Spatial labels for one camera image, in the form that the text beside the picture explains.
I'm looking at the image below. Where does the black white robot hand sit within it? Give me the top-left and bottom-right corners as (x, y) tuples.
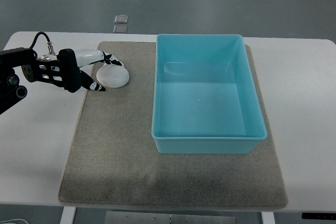
(31, 49), (124, 93)

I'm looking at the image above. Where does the white plush toy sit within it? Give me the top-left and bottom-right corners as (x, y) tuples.
(96, 63), (130, 88)

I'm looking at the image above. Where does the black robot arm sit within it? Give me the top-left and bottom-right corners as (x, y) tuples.
(1, 31), (54, 113)

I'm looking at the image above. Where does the blue plastic box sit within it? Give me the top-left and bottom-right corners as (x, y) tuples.
(152, 34), (268, 154)

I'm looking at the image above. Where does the lower floor socket plate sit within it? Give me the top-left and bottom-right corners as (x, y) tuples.
(113, 25), (128, 34)

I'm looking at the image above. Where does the floor socket plate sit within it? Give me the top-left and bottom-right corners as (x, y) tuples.
(114, 15), (129, 24)
(113, 25), (128, 34)

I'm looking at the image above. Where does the upper floor socket plate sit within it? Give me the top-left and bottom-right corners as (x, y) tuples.
(114, 15), (129, 24)

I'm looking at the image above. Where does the grey felt mat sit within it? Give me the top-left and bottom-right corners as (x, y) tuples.
(58, 41), (288, 211)

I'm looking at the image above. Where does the black table control panel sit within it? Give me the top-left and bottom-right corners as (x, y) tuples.
(301, 212), (336, 220)

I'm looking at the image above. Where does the metal table base plate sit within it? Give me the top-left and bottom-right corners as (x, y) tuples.
(104, 211), (237, 224)

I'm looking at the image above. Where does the white cable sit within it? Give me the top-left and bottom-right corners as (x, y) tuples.
(0, 218), (28, 224)

